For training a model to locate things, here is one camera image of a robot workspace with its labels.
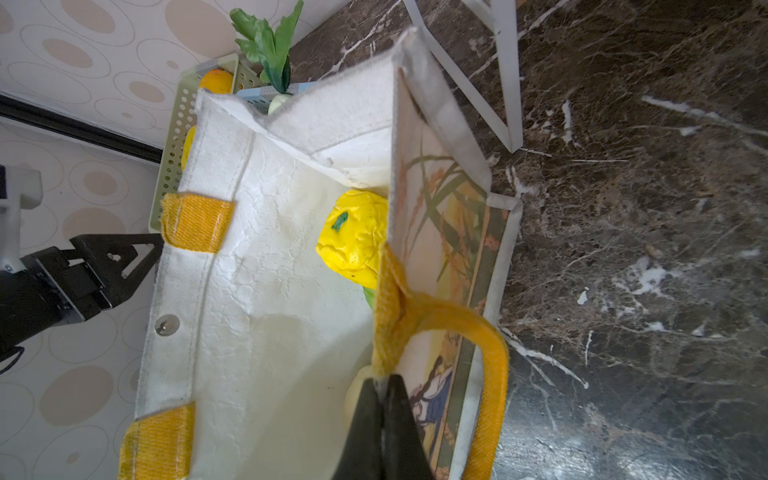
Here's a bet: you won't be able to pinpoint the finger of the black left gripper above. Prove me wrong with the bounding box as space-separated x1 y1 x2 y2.
70 233 164 308

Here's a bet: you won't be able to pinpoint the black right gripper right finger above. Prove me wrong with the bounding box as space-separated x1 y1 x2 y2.
381 375 434 480

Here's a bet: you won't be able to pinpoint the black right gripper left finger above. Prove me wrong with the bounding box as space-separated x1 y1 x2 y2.
332 380 384 480

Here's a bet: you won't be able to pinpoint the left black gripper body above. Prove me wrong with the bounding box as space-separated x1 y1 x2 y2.
1 247 102 360

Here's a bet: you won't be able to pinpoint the white grocery bag yellow handles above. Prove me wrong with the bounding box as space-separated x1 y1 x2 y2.
118 28 522 479

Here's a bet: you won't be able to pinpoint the yellow toy bell pepper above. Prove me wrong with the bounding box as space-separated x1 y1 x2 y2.
315 190 388 290

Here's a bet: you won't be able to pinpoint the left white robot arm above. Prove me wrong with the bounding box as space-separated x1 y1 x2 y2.
1 165 164 372

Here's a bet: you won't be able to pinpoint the green perforated plastic basket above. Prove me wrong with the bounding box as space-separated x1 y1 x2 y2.
148 53 262 233

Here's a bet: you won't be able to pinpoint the orange toy fruit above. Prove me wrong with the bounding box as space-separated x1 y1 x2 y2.
199 69 234 94

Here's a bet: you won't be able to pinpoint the blue perforated plastic basket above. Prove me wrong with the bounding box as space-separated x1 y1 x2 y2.
236 82 314 115

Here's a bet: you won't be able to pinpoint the white toy radish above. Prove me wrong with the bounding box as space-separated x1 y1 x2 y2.
229 0 304 115

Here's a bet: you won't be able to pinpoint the black vertical frame post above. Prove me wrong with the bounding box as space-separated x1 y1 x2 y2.
1 95 162 164

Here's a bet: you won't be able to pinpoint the white wire wooden shelf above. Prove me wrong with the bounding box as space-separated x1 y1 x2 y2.
405 1 524 153

